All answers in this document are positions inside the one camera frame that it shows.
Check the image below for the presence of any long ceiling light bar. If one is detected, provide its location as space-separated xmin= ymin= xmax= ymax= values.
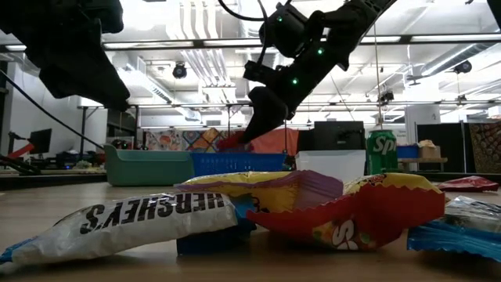
xmin=103 ymin=34 xmax=501 ymax=50

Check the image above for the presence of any black diagonal cable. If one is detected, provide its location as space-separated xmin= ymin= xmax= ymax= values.
xmin=0 ymin=69 xmax=106 ymax=150

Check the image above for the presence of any colourful patchwork quilt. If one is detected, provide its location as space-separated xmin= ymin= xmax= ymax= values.
xmin=144 ymin=128 xmax=230 ymax=153

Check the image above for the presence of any teal plastic bin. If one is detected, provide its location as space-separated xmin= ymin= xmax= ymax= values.
xmin=103 ymin=143 xmax=196 ymax=187

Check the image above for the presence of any wooden shelf board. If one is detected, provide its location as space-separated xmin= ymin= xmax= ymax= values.
xmin=397 ymin=157 xmax=449 ymax=164

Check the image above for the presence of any black partition panel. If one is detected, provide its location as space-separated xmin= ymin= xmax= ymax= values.
xmin=416 ymin=122 xmax=467 ymax=174

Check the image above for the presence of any brown patterned wall hanging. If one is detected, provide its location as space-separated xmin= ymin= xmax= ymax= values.
xmin=468 ymin=121 xmax=501 ymax=174

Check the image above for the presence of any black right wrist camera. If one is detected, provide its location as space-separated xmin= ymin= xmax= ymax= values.
xmin=243 ymin=60 xmax=276 ymax=86

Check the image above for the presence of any brown cardboard box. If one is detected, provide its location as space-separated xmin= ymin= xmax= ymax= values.
xmin=417 ymin=139 xmax=442 ymax=159

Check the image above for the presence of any green Sprite can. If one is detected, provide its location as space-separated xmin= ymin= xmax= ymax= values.
xmin=366 ymin=128 xmax=399 ymax=176

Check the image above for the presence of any black monitor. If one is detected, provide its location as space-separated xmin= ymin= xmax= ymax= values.
xmin=29 ymin=128 xmax=53 ymax=155

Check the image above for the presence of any orange cloth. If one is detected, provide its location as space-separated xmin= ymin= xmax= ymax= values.
xmin=250 ymin=128 xmax=301 ymax=154

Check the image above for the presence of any white blue Hershey's bar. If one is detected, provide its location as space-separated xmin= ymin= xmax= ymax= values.
xmin=405 ymin=195 xmax=501 ymax=263
xmin=0 ymin=190 xmax=258 ymax=267

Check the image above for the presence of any yellow Sour Patch pack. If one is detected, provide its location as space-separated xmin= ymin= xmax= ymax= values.
xmin=175 ymin=169 xmax=345 ymax=215
xmin=343 ymin=172 xmax=443 ymax=196

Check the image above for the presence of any blue storage bin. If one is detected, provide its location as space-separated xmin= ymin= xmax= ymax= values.
xmin=396 ymin=145 xmax=420 ymax=159

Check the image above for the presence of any black camera cable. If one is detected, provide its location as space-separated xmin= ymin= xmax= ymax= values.
xmin=217 ymin=0 xmax=272 ymax=67

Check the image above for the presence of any clear plastic container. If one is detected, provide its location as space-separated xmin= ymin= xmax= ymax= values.
xmin=294 ymin=149 xmax=367 ymax=184

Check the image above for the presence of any silver ventilation duct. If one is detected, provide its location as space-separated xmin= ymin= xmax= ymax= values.
xmin=420 ymin=42 xmax=493 ymax=78

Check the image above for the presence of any red Skittles pack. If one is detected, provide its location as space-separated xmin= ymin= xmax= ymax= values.
xmin=245 ymin=180 xmax=446 ymax=252
xmin=216 ymin=131 xmax=252 ymax=153
xmin=437 ymin=175 xmax=501 ymax=193

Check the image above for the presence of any blue plastic mesh basket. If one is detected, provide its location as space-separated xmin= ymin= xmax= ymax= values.
xmin=190 ymin=151 xmax=288 ymax=177

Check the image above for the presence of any black equipment box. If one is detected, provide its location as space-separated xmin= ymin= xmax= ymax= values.
xmin=312 ymin=121 xmax=366 ymax=152

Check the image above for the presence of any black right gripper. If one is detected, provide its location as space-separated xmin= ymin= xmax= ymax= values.
xmin=239 ymin=38 xmax=346 ymax=145

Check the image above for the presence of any white pillar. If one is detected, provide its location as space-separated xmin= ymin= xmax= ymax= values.
xmin=404 ymin=104 xmax=442 ymax=134

